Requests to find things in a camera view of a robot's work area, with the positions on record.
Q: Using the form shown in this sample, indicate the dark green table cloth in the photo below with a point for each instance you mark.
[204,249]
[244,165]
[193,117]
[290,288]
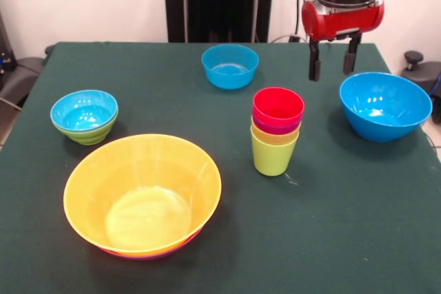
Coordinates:
[275,221]

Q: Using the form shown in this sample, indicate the medium blue bowl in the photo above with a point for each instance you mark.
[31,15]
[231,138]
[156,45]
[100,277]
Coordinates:
[230,73]

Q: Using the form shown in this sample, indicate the red cup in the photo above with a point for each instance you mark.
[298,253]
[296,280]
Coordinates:
[279,108]

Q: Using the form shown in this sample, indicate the yellow cup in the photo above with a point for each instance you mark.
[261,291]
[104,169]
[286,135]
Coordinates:
[272,139]

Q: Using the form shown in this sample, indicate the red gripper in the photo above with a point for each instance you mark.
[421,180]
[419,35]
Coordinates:
[341,23]

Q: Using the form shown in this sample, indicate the black pedestal foot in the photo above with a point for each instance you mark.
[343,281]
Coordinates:
[418,73]
[19,73]

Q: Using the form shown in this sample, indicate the lime green cup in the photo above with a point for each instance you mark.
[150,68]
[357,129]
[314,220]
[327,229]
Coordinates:
[272,159]

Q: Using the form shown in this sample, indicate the purple cup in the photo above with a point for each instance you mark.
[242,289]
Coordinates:
[275,128]

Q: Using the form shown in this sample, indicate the small light blue ribbed bowl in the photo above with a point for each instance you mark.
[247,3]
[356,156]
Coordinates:
[82,115]

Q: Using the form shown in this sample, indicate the large orange bowl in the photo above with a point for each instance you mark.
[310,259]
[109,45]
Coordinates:
[144,177]

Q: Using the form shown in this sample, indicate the large blue bowl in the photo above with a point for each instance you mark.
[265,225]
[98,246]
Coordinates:
[386,122]

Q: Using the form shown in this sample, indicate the small green ribbed bowl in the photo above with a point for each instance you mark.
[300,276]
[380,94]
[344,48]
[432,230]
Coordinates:
[89,137]

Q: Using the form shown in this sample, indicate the wide purple bowl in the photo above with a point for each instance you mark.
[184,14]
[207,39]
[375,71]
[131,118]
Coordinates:
[151,256]

